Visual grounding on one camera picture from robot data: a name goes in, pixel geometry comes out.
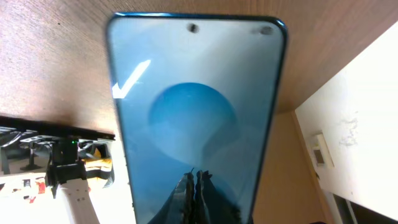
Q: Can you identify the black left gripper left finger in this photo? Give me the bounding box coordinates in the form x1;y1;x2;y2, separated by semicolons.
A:
149;171;195;224

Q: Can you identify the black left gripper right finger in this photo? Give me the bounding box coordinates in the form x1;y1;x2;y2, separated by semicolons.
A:
195;170;241;224

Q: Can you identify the blue Galaxy smartphone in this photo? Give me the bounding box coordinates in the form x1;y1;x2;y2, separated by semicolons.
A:
106;12;288;223

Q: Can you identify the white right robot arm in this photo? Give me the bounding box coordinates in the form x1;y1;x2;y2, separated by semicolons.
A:
45;139;100;224

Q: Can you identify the white power strip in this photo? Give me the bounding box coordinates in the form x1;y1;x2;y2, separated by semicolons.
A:
1;172;56;206

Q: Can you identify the white wall thermostat panel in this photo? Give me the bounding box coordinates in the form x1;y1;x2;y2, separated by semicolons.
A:
308;133;335;169

